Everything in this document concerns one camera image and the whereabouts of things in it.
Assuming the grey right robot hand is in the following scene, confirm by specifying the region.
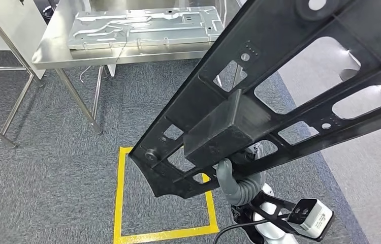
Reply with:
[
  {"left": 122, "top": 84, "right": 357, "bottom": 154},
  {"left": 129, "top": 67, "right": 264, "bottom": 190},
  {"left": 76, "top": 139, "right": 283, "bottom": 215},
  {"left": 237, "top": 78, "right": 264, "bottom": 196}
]
[{"left": 216, "top": 159, "right": 245, "bottom": 205}]

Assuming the black plastic frame part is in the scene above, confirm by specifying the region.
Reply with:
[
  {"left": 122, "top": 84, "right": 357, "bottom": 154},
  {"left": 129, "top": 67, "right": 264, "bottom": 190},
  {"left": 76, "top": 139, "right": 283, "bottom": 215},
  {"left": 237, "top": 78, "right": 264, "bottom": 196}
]
[{"left": 128, "top": 0, "right": 381, "bottom": 199}]

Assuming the stainless steel workbench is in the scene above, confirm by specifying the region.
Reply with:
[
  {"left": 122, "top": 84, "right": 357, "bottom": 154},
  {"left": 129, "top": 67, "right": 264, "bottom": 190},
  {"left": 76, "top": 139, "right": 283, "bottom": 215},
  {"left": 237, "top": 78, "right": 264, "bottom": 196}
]
[{"left": 31, "top": 0, "right": 247, "bottom": 135}]

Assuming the stamped grey metal panel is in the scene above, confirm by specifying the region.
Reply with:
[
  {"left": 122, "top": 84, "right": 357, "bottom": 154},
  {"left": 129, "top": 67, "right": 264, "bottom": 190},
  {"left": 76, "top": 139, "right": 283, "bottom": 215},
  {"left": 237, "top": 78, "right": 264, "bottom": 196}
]
[{"left": 68, "top": 6, "right": 225, "bottom": 50}]

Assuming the dark pole with round base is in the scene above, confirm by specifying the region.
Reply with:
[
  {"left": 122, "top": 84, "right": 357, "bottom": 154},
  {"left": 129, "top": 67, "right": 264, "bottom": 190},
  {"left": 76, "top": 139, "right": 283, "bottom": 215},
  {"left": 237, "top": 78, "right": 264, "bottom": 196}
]
[{"left": 42, "top": 0, "right": 58, "bottom": 20}]

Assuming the white cabinet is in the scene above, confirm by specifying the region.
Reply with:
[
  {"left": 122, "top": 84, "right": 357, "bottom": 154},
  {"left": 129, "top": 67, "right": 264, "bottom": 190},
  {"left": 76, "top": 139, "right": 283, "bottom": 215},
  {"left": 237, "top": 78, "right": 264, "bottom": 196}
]
[{"left": 0, "top": 0, "right": 47, "bottom": 80}]

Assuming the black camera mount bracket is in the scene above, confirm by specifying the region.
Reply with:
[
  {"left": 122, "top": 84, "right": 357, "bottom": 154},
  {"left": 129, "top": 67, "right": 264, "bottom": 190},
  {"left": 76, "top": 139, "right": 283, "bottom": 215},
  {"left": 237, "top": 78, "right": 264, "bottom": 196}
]
[{"left": 231, "top": 192, "right": 312, "bottom": 238}]

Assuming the black camera cable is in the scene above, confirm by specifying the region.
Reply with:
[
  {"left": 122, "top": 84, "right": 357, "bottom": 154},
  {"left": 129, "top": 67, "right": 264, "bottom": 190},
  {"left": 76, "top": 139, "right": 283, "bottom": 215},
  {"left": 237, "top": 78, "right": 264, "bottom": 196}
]
[{"left": 213, "top": 219, "right": 291, "bottom": 244}]

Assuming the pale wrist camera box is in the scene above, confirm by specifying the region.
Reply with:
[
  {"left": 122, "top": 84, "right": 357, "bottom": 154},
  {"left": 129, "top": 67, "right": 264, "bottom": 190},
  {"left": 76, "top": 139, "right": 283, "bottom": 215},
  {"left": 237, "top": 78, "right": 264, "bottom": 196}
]
[{"left": 286, "top": 198, "right": 335, "bottom": 240}]

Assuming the thin black wire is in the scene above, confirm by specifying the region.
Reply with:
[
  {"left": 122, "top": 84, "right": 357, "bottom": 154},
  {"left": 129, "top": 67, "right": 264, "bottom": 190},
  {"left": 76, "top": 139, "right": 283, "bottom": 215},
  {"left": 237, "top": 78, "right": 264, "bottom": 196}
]
[{"left": 78, "top": 28, "right": 129, "bottom": 84}]

